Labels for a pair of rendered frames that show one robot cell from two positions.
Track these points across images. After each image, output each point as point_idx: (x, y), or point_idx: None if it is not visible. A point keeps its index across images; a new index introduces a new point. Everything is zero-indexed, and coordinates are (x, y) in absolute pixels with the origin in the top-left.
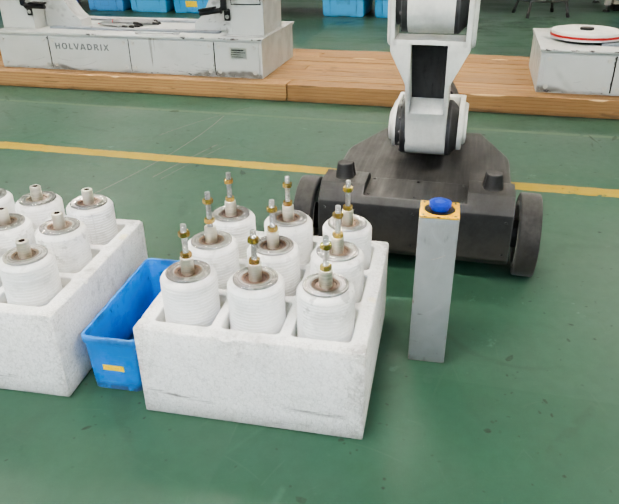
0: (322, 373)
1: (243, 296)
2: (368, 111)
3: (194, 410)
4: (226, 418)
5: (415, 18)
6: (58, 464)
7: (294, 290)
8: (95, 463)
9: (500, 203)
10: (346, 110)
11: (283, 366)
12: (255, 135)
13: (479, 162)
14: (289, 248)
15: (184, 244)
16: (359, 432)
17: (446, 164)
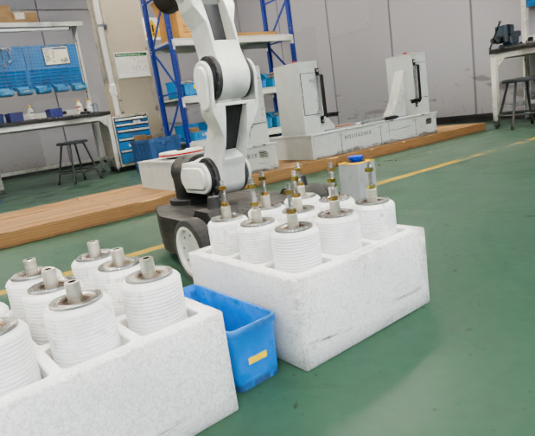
0: (407, 255)
1: (350, 220)
2: (69, 235)
3: (340, 345)
4: (361, 337)
5: (228, 86)
6: (330, 427)
7: None
8: (350, 407)
9: (315, 189)
10: (50, 240)
11: (389, 261)
12: (1, 272)
13: (251, 195)
14: (311, 205)
15: (291, 201)
16: (429, 295)
17: (237, 200)
